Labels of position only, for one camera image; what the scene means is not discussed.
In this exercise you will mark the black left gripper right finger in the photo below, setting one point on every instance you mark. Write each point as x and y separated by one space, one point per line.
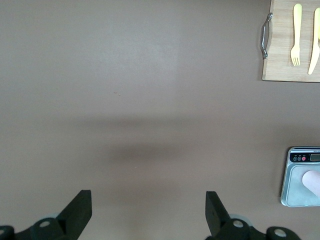
220 225

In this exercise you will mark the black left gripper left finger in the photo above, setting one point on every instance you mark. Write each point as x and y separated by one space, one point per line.
75 215

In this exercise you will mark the pink plastic cup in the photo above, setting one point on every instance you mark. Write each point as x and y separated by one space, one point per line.
313 182

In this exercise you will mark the silver digital kitchen scale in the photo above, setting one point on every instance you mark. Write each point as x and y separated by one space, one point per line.
295 197

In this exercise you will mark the wooden cutting board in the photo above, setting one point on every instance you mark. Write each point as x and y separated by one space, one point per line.
280 50

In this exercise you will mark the yellow plastic knife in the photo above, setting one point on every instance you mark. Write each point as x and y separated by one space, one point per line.
315 50

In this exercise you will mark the yellow plastic fork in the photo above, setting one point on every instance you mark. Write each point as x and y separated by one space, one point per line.
297 25

